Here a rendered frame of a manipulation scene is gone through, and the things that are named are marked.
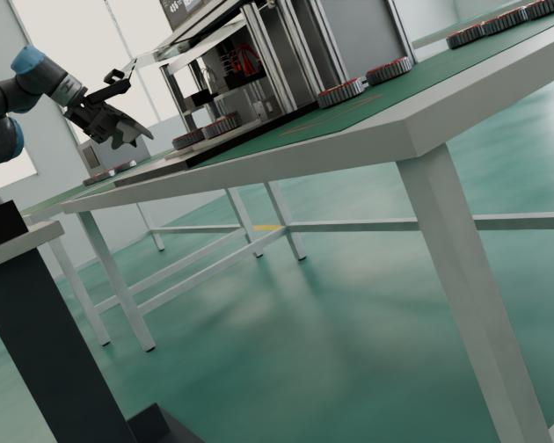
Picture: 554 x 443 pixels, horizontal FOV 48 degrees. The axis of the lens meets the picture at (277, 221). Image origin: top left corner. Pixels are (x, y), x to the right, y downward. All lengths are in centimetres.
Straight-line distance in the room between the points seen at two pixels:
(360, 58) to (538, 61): 86
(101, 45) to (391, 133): 603
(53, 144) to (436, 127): 577
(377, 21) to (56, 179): 493
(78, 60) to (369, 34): 507
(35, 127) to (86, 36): 106
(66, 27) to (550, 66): 599
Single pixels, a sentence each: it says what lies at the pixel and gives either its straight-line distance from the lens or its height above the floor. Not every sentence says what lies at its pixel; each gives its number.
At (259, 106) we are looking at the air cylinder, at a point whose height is 81.
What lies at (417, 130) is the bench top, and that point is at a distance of 76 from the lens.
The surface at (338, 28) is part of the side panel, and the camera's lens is 171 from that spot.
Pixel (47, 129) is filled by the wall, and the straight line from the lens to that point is 641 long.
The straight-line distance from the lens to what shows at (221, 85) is 173.
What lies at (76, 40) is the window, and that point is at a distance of 666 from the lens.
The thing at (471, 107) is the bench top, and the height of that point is 72.
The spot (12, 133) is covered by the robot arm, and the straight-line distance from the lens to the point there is 186.
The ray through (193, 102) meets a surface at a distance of 192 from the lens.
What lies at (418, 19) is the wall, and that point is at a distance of 895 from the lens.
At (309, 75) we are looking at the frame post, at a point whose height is 84.
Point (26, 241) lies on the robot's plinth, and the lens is 168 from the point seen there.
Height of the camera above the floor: 84
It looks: 11 degrees down
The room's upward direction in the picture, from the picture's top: 23 degrees counter-clockwise
